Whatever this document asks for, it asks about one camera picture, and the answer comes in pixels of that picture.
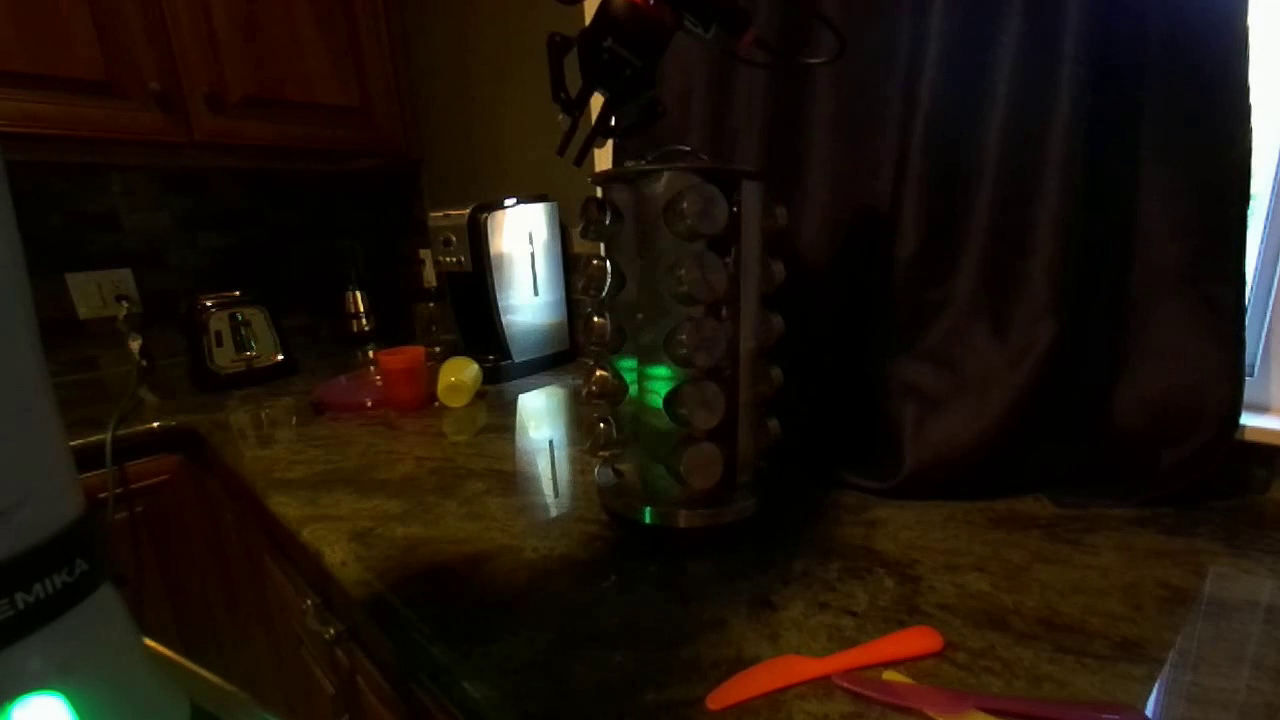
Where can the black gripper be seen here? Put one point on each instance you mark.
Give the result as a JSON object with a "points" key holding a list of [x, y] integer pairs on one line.
{"points": [[662, 45]]}

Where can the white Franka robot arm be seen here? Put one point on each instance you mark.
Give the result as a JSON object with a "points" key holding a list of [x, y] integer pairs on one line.
{"points": [[24, 453]]}

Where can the stainless steel coffee maker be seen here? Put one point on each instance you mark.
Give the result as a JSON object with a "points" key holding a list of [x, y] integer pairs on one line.
{"points": [[520, 280]]}

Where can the yellow-green plastic cup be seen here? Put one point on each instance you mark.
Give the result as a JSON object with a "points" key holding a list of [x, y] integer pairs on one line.
{"points": [[456, 380]]}

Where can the small metal shaker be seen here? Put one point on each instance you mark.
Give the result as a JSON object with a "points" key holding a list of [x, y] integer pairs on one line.
{"points": [[360, 322]]}

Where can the orange plastic cup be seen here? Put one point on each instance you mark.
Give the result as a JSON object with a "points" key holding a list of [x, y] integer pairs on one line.
{"points": [[402, 380]]}

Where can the purple plastic cup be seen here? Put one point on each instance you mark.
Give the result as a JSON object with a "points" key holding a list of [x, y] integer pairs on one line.
{"points": [[347, 395]]}

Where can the silver toaster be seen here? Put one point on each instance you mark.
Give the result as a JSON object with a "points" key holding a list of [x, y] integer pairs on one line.
{"points": [[242, 336]]}

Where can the dark window curtain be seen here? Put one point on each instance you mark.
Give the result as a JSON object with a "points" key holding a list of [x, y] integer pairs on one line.
{"points": [[1001, 265]]}

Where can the orange plastic spatula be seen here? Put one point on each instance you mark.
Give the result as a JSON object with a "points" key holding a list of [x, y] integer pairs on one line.
{"points": [[813, 662]]}

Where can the brown wooden base cabinet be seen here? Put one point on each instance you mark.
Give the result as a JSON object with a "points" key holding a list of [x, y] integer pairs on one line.
{"points": [[212, 585]]}

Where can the clear plastic container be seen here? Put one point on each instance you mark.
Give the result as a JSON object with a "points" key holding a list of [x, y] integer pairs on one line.
{"points": [[1222, 654]]}

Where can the dark wall switch plate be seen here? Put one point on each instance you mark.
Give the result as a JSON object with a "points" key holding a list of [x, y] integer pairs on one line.
{"points": [[450, 243]]}

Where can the brown wooden wall cabinet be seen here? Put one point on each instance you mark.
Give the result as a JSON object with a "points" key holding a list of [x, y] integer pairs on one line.
{"points": [[202, 66]]}

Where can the white wall outlet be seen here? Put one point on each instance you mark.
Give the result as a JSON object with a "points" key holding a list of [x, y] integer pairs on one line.
{"points": [[99, 293]]}

